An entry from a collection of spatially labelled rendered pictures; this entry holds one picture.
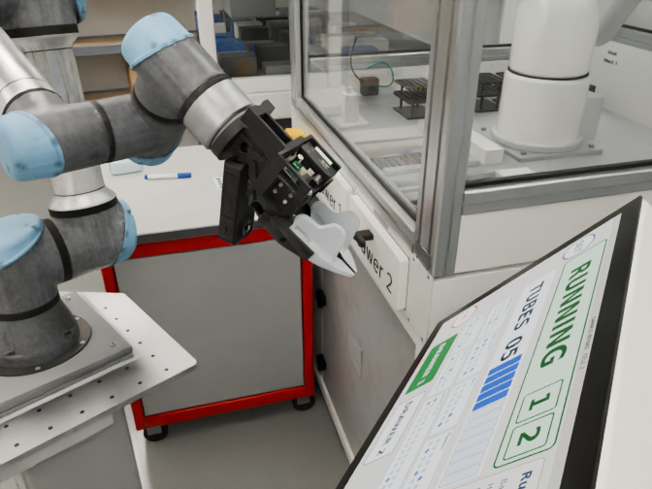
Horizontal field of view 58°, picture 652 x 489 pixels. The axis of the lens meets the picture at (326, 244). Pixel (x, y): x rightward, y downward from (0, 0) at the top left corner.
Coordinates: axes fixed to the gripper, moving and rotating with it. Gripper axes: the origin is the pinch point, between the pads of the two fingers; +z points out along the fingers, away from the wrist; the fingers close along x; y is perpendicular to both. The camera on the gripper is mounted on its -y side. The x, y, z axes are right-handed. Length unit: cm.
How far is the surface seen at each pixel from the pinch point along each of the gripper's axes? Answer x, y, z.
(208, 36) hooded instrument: 109, -67, -82
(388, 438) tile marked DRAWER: -12.5, 0.3, 14.9
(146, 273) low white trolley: 41, -85, -31
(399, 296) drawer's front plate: 32.0, -21.5, 12.2
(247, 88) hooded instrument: 118, -75, -64
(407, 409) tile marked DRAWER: -8.5, 0.8, 14.9
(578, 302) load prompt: -4.9, 21.3, 15.0
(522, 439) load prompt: -21.3, 19.6, 15.0
